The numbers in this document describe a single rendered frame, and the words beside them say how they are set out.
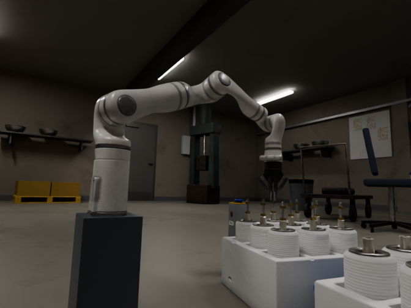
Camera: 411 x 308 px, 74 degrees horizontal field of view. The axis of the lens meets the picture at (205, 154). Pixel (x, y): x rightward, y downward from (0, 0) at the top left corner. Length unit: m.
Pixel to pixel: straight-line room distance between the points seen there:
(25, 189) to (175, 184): 3.82
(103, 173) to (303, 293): 0.64
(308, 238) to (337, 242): 0.12
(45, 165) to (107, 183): 6.63
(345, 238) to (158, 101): 0.74
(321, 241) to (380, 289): 0.33
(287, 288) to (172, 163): 7.38
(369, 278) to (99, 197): 0.61
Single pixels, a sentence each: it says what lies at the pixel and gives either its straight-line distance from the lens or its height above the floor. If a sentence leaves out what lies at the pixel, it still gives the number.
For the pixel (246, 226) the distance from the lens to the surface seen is 1.08.
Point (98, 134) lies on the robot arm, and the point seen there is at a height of 0.51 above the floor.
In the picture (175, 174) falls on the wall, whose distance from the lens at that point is 8.13.
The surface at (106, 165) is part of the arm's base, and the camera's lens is 0.73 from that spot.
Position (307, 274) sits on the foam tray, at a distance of 0.91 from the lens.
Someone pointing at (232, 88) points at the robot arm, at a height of 0.74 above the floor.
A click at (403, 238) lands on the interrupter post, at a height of 0.28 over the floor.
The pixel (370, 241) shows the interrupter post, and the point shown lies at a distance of 0.68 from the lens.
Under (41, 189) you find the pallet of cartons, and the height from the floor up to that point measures 0.28.
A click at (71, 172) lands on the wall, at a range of 7.36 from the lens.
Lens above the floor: 0.37
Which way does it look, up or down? 7 degrees up
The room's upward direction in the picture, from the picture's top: 2 degrees clockwise
